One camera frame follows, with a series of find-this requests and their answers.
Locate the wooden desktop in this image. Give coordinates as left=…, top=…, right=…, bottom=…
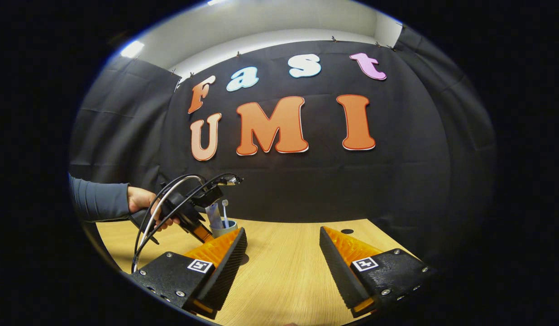
left=94, top=217, right=412, bottom=326

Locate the ceiling light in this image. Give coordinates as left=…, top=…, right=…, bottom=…
left=121, top=41, right=145, bottom=58

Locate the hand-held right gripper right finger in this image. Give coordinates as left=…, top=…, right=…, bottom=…
left=319, top=226, right=438, bottom=318

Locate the blue-grey cup with wooden handle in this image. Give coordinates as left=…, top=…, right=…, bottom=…
left=210, top=219, right=239, bottom=239

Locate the black backdrop cloth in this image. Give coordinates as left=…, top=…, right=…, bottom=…
left=69, top=25, right=497, bottom=272

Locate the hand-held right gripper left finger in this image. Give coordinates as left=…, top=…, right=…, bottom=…
left=129, top=226, right=248, bottom=320

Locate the black cable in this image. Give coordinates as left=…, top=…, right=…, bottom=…
left=137, top=173, right=232, bottom=254
left=131, top=174, right=207, bottom=273

